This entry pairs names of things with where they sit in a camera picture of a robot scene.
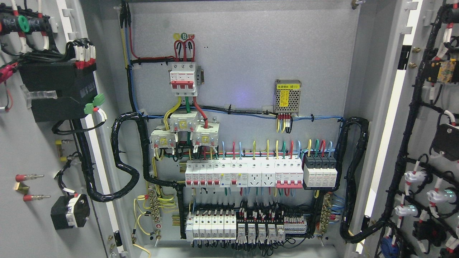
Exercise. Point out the lower relay terminal row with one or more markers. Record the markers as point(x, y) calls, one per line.
point(263, 225)

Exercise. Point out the grey cabinet door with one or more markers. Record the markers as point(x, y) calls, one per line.
point(28, 147)
point(417, 196)

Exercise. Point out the brass ground busbar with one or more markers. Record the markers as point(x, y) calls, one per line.
point(155, 213)
point(325, 213)

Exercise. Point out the red white main breaker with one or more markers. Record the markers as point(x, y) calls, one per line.
point(185, 78)

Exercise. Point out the yellow indicator lamp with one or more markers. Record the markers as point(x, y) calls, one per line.
point(59, 143)

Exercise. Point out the metal mesh power supply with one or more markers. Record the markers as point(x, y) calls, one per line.
point(287, 96)

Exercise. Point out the white rotary selector switch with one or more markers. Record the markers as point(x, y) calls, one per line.
point(70, 211)

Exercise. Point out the black digital power meter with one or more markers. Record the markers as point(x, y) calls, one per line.
point(60, 90)

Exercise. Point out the red terminal post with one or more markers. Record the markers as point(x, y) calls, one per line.
point(29, 197)

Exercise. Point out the white socket and breaker row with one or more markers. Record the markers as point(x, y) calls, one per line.
point(245, 172)

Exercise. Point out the brass left ground busbar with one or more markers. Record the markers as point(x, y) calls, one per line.
point(155, 213)

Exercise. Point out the white lower breaker row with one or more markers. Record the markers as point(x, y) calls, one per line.
point(211, 225)

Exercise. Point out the brass right ground busbar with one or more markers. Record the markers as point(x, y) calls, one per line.
point(325, 213)

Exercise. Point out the black white surge protector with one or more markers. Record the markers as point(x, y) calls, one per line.
point(319, 173)

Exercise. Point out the white current transformers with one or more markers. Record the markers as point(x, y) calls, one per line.
point(185, 126)

